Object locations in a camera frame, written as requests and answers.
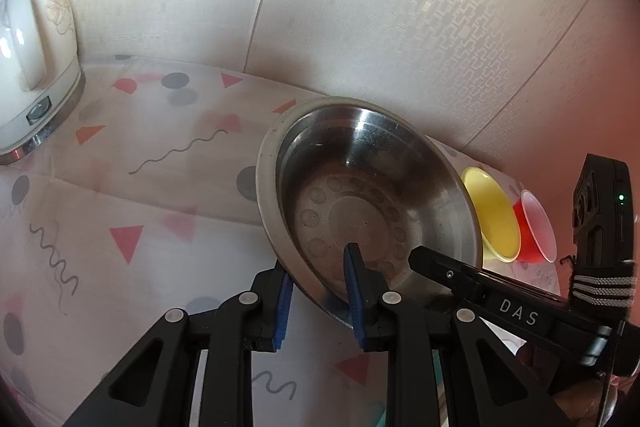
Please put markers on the white ceramic electric kettle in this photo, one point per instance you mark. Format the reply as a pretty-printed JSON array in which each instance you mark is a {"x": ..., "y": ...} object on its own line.
[{"x": 45, "y": 57}]

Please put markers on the person's right hand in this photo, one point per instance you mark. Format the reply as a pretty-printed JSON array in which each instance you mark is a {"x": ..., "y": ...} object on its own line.
[{"x": 580, "y": 407}]

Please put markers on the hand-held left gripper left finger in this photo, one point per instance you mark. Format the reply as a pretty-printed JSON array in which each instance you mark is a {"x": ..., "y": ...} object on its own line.
[{"x": 282, "y": 307}]

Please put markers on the red plastic cup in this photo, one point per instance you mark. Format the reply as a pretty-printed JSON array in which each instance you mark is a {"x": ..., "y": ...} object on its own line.
[{"x": 537, "y": 227}]

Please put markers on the stainless steel bowl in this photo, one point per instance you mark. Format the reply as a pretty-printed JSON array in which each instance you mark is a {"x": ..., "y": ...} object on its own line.
[{"x": 370, "y": 167}]

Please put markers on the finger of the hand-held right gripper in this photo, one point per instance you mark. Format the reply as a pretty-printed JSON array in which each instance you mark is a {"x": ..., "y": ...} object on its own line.
[{"x": 445, "y": 274}]

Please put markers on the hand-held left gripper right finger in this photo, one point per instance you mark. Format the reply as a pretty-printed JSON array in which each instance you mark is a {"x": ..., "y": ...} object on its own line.
[{"x": 356, "y": 297}]

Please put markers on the yellow plastic bowl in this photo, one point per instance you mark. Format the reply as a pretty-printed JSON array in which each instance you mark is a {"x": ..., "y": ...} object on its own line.
[{"x": 492, "y": 212}]

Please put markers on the person's right forearm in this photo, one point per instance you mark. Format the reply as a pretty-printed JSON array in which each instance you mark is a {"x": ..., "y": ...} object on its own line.
[{"x": 600, "y": 289}]

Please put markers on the patterned white tablecloth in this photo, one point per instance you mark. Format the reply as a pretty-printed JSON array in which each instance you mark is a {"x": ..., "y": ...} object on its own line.
[{"x": 150, "y": 187}]

